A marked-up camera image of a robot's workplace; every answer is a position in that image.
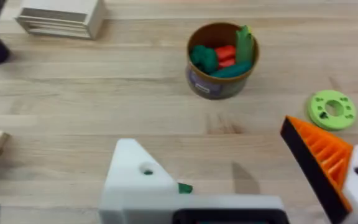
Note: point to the small green toy piece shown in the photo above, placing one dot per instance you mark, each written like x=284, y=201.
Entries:
x=185, y=188

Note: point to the green disc with holes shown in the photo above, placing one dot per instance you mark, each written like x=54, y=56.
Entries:
x=332, y=109

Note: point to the white orange left gripper right finger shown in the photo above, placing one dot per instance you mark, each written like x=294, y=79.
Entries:
x=331, y=168

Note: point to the brown tub with toy vegetables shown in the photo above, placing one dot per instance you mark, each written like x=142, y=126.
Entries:
x=221, y=60

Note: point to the white bare left gripper left finger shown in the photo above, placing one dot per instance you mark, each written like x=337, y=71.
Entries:
x=132, y=177

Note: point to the pale wooden box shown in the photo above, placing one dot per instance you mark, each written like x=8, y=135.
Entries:
x=61, y=18

